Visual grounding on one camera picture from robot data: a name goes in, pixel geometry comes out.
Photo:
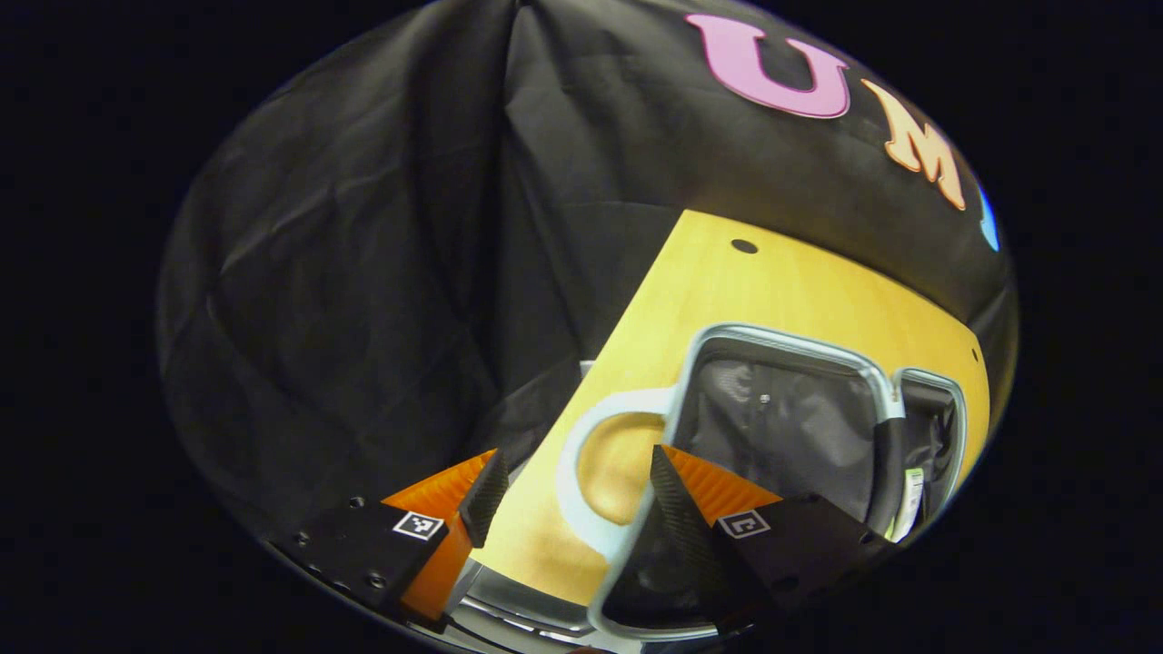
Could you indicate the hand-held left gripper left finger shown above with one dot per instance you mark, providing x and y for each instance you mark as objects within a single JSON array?
[{"x": 486, "y": 500}]

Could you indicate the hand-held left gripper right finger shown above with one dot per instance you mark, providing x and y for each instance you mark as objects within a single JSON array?
[{"x": 677, "y": 518}]

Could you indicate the small pale blue suitcase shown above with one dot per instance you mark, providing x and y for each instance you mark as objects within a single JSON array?
[{"x": 781, "y": 427}]

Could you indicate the black backdrop cloth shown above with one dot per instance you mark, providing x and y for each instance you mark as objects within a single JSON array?
[{"x": 363, "y": 272}]

